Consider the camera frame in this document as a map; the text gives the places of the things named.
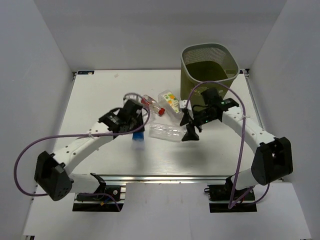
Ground clear bottle blue-white cap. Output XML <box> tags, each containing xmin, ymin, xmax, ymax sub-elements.
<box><xmin>131</xmin><ymin>132</ymin><xmax>145</xmax><ymax>150</ymax></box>

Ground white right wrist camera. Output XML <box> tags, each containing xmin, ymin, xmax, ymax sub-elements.
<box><xmin>179</xmin><ymin>100</ymin><xmax>193</xmax><ymax>113</ymax></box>

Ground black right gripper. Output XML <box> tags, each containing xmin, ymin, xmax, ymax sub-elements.
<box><xmin>180</xmin><ymin>107</ymin><xmax>217</xmax><ymax>142</ymax></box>

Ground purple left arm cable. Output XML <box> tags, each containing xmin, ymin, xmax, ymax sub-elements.
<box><xmin>13</xmin><ymin>92</ymin><xmax>151</xmax><ymax>212</ymax></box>

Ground clear bottle green orange label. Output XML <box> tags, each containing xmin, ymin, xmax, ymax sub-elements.
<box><xmin>158</xmin><ymin>89</ymin><xmax>183</xmax><ymax>120</ymax></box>

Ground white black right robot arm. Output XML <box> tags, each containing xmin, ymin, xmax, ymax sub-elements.
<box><xmin>179</xmin><ymin>88</ymin><xmax>293</xmax><ymax>200</ymax></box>

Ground aluminium table rail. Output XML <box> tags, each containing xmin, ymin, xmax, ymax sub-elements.
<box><xmin>239</xmin><ymin>68</ymin><xmax>264</xmax><ymax>128</ymax></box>

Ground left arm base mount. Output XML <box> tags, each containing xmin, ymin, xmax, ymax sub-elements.
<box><xmin>72</xmin><ymin>184</ymin><xmax>126</xmax><ymax>213</ymax></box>

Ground blue label sticker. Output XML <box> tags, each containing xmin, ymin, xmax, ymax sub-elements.
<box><xmin>77</xmin><ymin>70</ymin><xmax>95</xmax><ymax>75</ymax></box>

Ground clear plastic bottle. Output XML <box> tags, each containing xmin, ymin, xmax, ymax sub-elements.
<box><xmin>148</xmin><ymin>122</ymin><xmax>186</xmax><ymax>143</ymax></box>

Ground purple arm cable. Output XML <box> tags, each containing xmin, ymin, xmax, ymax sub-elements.
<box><xmin>187</xmin><ymin>80</ymin><xmax>271</xmax><ymax>210</ymax></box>
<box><xmin>13</xmin><ymin>92</ymin><xmax>151</xmax><ymax>212</ymax></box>

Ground clear bottle red cap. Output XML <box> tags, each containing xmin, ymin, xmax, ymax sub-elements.
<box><xmin>141</xmin><ymin>94</ymin><xmax>165</xmax><ymax>116</ymax></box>

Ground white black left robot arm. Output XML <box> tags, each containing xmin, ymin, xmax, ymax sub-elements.
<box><xmin>34</xmin><ymin>99</ymin><xmax>144</xmax><ymax>201</ymax></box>

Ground olive green ribbed bin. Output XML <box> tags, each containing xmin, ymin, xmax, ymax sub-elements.
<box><xmin>180</xmin><ymin>43</ymin><xmax>240</xmax><ymax>100</ymax></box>

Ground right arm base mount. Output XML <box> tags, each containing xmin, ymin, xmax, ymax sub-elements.
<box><xmin>203</xmin><ymin>181</ymin><xmax>258</xmax><ymax>214</ymax></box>

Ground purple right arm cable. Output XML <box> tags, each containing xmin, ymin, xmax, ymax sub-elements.
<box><xmin>187</xmin><ymin>80</ymin><xmax>271</xmax><ymax>210</ymax></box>

